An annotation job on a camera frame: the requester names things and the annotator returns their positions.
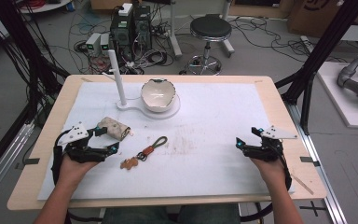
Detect person's right hand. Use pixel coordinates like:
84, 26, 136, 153
249, 156, 289, 188

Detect white table leg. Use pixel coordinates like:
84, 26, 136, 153
219, 0, 236, 59
167, 0, 184, 59

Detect grey power supply unit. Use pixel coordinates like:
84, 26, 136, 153
100, 33, 111, 53
85, 32, 103, 56

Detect black round stool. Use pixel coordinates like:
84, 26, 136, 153
180, 13, 236, 77

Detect black metal frame strut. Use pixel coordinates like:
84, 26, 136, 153
274, 0, 358, 135

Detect black tape cross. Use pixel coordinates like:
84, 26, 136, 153
299, 200, 328, 217

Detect brown leather key fob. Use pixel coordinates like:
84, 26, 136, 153
119, 156, 140, 171

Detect beige pouch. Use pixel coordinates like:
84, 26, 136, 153
97, 116, 132, 142

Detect white table mat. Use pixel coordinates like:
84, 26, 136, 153
36, 81, 296, 202

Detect person's left hand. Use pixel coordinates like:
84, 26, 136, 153
58, 153, 100, 189

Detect white box on tower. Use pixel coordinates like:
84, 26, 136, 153
117, 2, 134, 18

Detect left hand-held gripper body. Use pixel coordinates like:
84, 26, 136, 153
57, 121, 108, 164

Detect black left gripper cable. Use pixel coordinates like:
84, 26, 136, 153
50, 130, 73, 185

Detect white floor board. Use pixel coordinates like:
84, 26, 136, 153
316, 61, 358, 130

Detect black computer tower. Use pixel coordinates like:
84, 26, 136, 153
109, 12, 135, 63
132, 5, 153, 51

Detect person's legs in jeans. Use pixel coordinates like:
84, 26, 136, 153
101, 203, 242, 224

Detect black frame with cable bundle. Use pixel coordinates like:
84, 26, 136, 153
0, 0, 71, 185

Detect black tape strip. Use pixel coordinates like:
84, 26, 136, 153
299, 156, 322, 168
23, 157, 41, 166

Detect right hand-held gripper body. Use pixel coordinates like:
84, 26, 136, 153
243, 125, 299, 162

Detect white stand with post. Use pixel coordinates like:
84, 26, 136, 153
102, 49, 182, 120

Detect large cardboard box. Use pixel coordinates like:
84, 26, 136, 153
286, 0, 358, 39

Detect green and orange keychain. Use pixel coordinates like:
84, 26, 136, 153
136, 135, 169, 162

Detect aluminium rail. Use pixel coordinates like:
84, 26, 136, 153
286, 102, 349, 224
0, 121, 35, 208

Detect thin wooden strip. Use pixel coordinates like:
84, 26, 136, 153
290, 173, 315, 196

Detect round white table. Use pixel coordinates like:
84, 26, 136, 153
18, 0, 75, 15

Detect white eggshell-shaped bowl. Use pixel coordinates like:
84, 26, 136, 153
140, 77, 177, 114

